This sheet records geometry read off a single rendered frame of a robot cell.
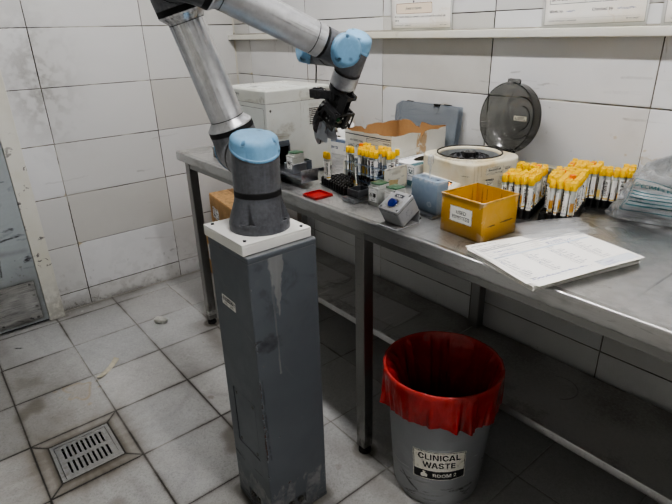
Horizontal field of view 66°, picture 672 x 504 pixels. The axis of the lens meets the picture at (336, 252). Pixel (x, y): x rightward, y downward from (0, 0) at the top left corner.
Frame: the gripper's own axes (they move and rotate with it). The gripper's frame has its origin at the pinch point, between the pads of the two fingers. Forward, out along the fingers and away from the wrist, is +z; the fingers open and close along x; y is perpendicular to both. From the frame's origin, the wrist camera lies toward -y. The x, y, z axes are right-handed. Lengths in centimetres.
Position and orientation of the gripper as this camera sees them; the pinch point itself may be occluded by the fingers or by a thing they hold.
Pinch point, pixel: (318, 138)
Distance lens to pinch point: 164.2
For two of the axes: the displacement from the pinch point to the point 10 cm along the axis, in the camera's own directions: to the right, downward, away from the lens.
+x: 7.6, -2.8, 5.8
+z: -3.0, 6.5, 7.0
